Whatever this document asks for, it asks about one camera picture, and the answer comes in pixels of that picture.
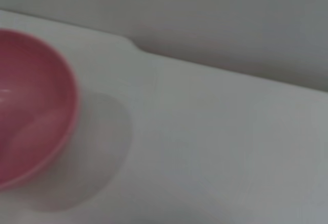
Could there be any pink plastic bowl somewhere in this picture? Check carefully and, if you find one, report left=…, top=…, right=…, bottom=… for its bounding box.
left=0, top=28, right=79, bottom=190

